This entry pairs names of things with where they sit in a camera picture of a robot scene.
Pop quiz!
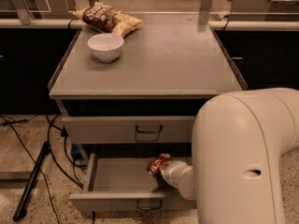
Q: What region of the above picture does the blue power strip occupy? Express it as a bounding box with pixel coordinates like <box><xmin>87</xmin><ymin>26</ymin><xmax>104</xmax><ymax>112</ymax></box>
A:
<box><xmin>71</xmin><ymin>144</ymin><xmax>82</xmax><ymax>160</ymax></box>

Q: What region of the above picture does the closed top drawer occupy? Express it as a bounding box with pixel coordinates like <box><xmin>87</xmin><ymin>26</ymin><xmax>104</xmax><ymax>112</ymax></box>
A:
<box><xmin>63</xmin><ymin>116</ymin><xmax>194</xmax><ymax>144</ymax></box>

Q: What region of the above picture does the black bar on floor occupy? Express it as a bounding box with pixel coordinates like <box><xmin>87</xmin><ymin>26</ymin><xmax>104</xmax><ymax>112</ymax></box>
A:
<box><xmin>13</xmin><ymin>141</ymin><xmax>50</xmax><ymax>222</ymax></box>

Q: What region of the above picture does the red coke can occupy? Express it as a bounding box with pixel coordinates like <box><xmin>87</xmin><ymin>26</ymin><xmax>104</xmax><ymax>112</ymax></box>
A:
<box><xmin>147</xmin><ymin>153</ymin><xmax>172</xmax><ymax>176</ymax></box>

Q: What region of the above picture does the grey drawer cabinet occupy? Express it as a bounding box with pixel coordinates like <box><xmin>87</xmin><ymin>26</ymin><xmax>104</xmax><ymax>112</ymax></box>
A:
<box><xmin>50</xmin><ymin>13</ymin><xmax>247</xmax><ymax>157</ymax></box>

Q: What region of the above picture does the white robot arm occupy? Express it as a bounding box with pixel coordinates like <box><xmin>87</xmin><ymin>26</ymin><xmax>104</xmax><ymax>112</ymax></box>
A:
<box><xmin>162</xmin><ymin>88</ymin><xmax>299</xmax><ymax>224</ymax></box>

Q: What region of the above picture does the white bowl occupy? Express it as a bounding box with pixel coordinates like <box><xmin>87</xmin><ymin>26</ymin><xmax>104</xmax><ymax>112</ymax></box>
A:
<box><xmin>88</xmin><ymin>34</ymin><xmax>124</xmax><ymax>63</ymax></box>

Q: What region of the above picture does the open middle drawer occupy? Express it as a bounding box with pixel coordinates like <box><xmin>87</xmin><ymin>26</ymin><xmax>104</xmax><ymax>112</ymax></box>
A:
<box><xmin>70</xmin><ymin>152</ymin><xmax>196</xmax><ymax>211</ymax></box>

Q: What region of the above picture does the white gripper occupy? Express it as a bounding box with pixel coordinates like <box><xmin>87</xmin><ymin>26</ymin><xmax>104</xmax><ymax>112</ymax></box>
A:
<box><xmin>159</xmin><ymin>161</ymin><xmax>194</xmax><ymax>189</ymax></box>

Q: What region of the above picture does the white horizontal rail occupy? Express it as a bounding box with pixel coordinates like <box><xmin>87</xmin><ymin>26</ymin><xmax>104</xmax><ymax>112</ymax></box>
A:
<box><xmin>0</xmin><ymin>19</ymin><xmax>299</xmax><ymax>32</ymax></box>

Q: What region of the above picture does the brown chip bag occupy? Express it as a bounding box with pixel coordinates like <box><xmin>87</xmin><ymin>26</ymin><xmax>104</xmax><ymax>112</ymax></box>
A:
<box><xmin>73</xmin><ymin>2</ymin><xmax>143</xmax><ymax>37</ymax></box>

